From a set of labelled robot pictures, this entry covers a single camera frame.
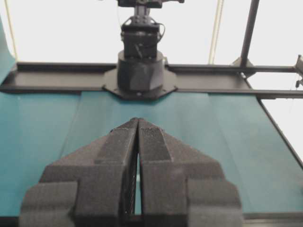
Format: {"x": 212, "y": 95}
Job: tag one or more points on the black aluminium frame rail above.
{"x": 79, "y": 77}

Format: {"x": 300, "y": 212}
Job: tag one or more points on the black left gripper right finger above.
{"x": 181, "y": 186}

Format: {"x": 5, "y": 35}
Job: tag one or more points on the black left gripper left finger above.
{"x": 91, "y": 187}

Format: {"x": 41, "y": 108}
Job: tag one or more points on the teal table mat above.
{"x": 37, "y": 129}

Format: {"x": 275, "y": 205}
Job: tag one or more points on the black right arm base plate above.
{"x": 140, "y": 88}

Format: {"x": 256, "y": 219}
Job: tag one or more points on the black upright frame post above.
{"x": 249, "y": 32}

